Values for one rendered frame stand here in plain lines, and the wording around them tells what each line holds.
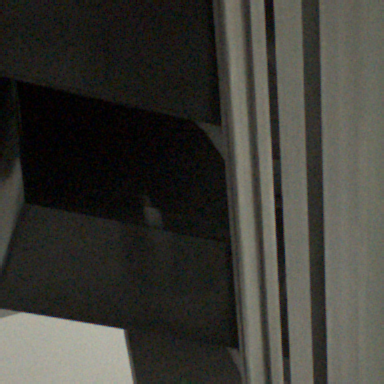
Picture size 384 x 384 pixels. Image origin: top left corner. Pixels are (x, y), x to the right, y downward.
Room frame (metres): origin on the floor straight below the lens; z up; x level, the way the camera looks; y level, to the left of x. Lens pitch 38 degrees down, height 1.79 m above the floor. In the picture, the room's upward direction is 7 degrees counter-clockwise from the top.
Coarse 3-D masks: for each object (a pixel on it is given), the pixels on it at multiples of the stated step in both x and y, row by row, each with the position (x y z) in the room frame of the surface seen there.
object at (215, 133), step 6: (204, 126) 0.61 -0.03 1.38; (210, 126) 0.60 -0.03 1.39; (216, 126) 0.59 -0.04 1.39; (210, 132) 0.60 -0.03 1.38; (216, 132) 0.59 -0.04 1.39; (210, 138) 0.60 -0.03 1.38; (216, 138) 0.59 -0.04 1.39; (222, 138) 0.58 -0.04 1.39; (216, 144) 0.59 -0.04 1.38; (222, 144) 0.58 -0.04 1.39; (222, 150) 0.58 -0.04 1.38; (222, 156) 0.58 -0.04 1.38; (228, 348) 0.60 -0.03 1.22; (234, 354) 0.59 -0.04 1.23; (234, 360) 0.59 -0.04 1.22; (240, 366) 0.58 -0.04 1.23; (240, 372) 0.58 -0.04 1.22
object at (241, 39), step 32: (224, 0) 0.55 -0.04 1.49; (256, 0) 0.55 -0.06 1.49; (224, 32) 0.55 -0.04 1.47; (256, 32) 0.55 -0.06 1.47; (224, 64) 0.56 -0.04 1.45; (256, 64) 0.55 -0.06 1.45; (224, 96) 0.56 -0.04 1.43; (256, 96) 0.55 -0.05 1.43; (224, 128) 0.56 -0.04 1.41; (256, 128) 0.55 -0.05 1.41; (256, 160) 0.56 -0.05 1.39; (256, 192) 0.56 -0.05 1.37; (256, 224) 0.56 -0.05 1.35; (256, 256) 0.56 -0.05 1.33; (256, 288) 0.55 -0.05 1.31; (256, 320) 0.55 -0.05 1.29; (256, 352) 0.55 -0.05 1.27
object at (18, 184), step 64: (0, 128) 0.69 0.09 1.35; (64, 128) 0.70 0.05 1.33; (128, 128) 0.70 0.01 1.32; (192, 128) 0.71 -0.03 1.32; (0, 192) 0.63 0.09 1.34; (64, 192) 0.70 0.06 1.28; (128, 192) 0.70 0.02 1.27; (192, 192) 0.71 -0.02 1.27; (0, 256) 0.58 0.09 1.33; (64, 256) 0.57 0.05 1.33; (128, 256) 0.58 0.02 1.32; (192, 256) 0.58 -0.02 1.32; (128, 320) 0.58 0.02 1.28; (192, 320) 0.58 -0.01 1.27
